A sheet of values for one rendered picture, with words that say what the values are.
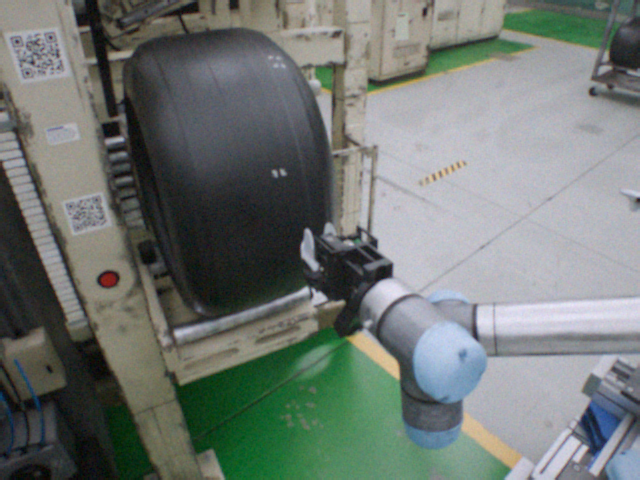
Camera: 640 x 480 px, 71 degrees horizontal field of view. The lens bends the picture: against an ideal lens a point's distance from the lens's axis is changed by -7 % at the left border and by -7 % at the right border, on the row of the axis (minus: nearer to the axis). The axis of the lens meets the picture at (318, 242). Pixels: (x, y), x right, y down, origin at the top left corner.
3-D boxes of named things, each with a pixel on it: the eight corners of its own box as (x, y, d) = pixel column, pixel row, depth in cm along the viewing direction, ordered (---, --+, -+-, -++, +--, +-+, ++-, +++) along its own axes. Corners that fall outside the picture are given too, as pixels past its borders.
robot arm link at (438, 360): (435, 424, 49) (434, 370, 44) (377, 362, 57) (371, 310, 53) (491, 388, 51) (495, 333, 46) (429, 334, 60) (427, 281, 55)
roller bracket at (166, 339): (169, 374, 101) (160, 344, 96) (135, 272, 130) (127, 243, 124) (184, 369, 103) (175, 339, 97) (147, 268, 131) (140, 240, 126)
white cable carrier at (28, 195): (71, 329, 98) (-17, 117, 70) (69, 315, 102) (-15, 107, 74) (92, 323, 100) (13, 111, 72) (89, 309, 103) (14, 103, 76)
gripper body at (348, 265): (357, 221, 68) (408, 259, 58) (357, 272, 72) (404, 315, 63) (308, 234, 65) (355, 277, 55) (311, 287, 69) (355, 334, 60)
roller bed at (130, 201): (82, 249, 130) (49, 153, 113) (78, 224, 141) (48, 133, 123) (150, 231, 138) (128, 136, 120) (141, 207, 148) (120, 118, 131)
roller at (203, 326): (174, 351, 103) (170, 337, 101) (169, 338, 107) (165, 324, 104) (314, 303, 117) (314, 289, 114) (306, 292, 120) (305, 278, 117)
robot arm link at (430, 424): (467, 388, 64) (469, 332, 59) (460, 460, 56) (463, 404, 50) (411, 383, 67) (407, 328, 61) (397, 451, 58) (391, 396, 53)
